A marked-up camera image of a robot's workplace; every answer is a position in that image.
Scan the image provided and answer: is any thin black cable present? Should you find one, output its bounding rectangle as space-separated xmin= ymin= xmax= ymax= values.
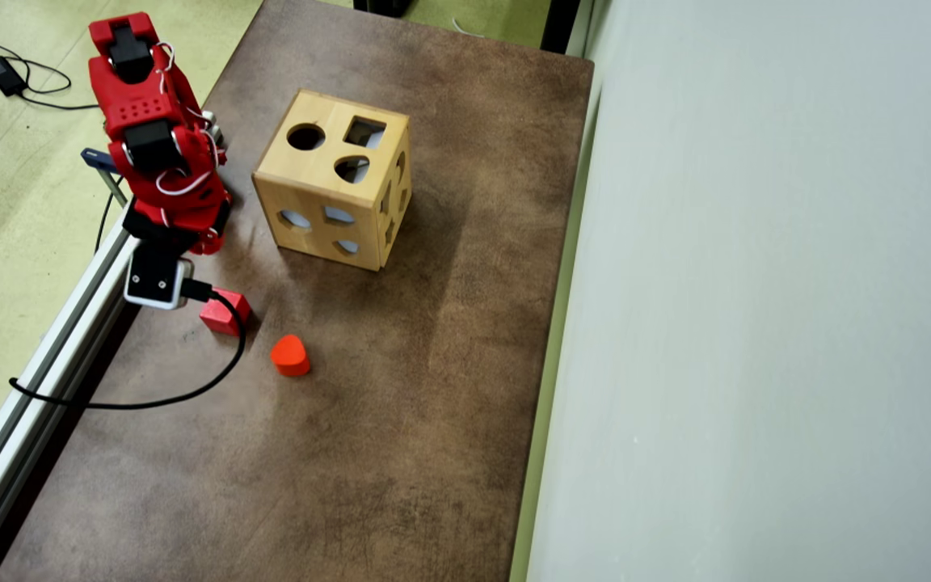
xmin=95 ymin=192 xmax=116 ymax=253

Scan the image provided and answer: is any wooden shape sorter box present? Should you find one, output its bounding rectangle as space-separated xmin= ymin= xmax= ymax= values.
xmin=252 ymin=89 xmax=413 ymax=272

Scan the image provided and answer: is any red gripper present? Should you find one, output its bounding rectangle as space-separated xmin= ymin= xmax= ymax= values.
xmin=120 ymin=182 xmax=234 ymax=256

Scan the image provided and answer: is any black vertical post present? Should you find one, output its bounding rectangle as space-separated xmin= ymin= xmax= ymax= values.
xmin=541 ymin=0 xmax=581 ymax=54

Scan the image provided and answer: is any aluminium profile rail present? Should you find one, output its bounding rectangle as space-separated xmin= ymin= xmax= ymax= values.
xmin=0 ymin=212 xmax=143 ymax=582

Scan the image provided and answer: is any red cube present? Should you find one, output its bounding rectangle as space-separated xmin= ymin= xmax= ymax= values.
xmin=199 ymin=288 xmax=253 ymax=337

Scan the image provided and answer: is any thick black camera cable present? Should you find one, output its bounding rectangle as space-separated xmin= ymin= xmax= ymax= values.
xmin=8 ymin=278 xmax=247 ymax=411

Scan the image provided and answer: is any blue clamp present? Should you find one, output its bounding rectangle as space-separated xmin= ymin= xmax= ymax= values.
xmin=81 ymin=147 xmax=128 ymax=207

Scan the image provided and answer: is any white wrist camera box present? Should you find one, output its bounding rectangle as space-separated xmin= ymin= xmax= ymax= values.
xmin=124 ymin=241 xmax=194 ymax=311

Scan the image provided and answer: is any black power adapter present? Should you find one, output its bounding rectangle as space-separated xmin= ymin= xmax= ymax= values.
xmin=0 ymin=56 xmax=27 ymax=98

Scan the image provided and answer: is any orange heart-shaped block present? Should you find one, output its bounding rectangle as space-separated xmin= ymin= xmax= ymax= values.
xmin=270 ymin=334 xmax=311 ymax=377

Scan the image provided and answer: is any black object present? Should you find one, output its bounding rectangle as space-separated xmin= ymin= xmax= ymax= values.
xmin=352 ymin=0 xmax=415 ymax=19

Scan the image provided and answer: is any black adapter cable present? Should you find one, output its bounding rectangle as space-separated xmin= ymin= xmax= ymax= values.
xmin=0 ymin=39 xmax=103 ymax=112

